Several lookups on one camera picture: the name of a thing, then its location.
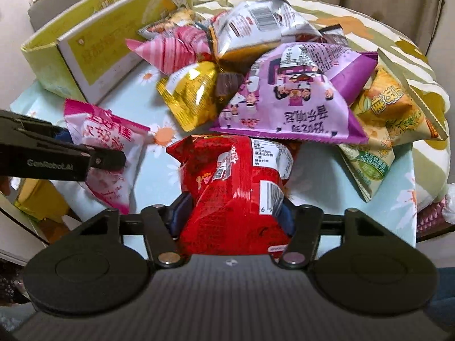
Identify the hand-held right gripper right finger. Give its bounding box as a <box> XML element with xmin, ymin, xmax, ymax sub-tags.
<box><xmin>276</xmin><ymin>199</ymin><xmax>379</xmax><ymax>271</ymax></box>

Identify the pink striped snack bag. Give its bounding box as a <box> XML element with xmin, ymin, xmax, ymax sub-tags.
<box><xmin>125</xmin><ymin>25</ymin><xmax>214</xmax><ymax>77</ymax></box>

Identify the purple snack bag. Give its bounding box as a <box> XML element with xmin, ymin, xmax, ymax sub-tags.
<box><xmin>210</xmin><ymin>42</ymin><xmax>378</xmax><ymax>146</ymax></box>

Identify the small brown snack packet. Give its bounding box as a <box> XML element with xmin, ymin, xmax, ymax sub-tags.
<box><xmin>215</xmin><ymin>72</ymin><xmax>247</xmax><ymax>97</ymax></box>

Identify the silver snack bag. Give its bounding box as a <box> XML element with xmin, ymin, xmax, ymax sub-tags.
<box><xmin>208</xmin><ymin>0</ymin><xmax>348</xmax><ymax>65</ymax></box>

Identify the yellow packet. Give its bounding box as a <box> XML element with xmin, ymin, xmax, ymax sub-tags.
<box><xmin>14</xmin><ymin>178</ymin><xmax>71</xmax><ymax>223</ymax></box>

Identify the dark red patterned cloth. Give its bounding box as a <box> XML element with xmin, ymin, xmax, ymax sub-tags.
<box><xmin>417</xmin><ymin>198</ymin><xmax>455</xmax><ymax>243</ymax></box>

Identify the cream sawtooth-edged snack bag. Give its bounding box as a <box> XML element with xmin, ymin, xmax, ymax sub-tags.
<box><xmin>377</xmin><ymin>47</ymin><xmax>449</xmax><ymax>141</ymax></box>

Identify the yellow green popcorn bag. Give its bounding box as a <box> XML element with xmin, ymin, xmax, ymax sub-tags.
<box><xmin>338</xmin><ymin>67</ymin><xmax>427</xmax><ymax>204</ymax></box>

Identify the pink and white snack bag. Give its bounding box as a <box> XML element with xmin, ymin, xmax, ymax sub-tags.
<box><xmin>63</xmin><ymin>99</ymin><xmax>154</xmax><ymax>216</ymax></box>

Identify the shiny gold snack bag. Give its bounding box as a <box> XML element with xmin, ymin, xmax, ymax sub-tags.
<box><xmin>156</xmin><ymin>60</ymin><xmax>223</xmax><ymax>133</ymax></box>

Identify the yellow green cardboard box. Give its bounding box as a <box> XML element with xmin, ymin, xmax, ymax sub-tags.
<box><xmin>20</xmin><ymin>0</ymin><xmax>195</xmax><ymax>104</ymax></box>

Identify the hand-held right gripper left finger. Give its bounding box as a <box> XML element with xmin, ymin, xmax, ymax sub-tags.
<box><xmin>80</xmin><ymin>192</ymin><xmax>195</xmax><ymax>269</ymax></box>

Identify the red snack bag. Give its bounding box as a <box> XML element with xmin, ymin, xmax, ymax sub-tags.
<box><xmin>166</xmin><ymin>133</ymin><xmax>296</xmax><ymax>258</ymax></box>

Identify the grey headboard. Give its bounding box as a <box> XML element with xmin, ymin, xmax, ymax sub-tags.
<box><xmin>28</xmin><ymin>0</ymin><xmax>116</xmax><ymax>33</ymax></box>

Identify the white plastic bag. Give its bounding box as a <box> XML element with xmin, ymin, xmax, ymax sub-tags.
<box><xmin>441</xmin><ymin>184</ymin><xmax>455</xmax><ymax>221</ymax></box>

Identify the green striped floral blanket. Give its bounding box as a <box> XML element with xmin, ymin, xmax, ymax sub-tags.
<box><xmin>190</xmin><ymin>0</ymin><xmax>455</xmax><ymax>207</ymax></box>

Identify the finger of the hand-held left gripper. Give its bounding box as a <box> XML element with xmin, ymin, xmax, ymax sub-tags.
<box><xmin>14</xmin><ymin>130</ymin><xmax>127</xmax><ymax>170</ymax></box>
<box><xmin>0</xmin><ymin>109</ymin><xmax>74</xmax><ymax>145</ymax></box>

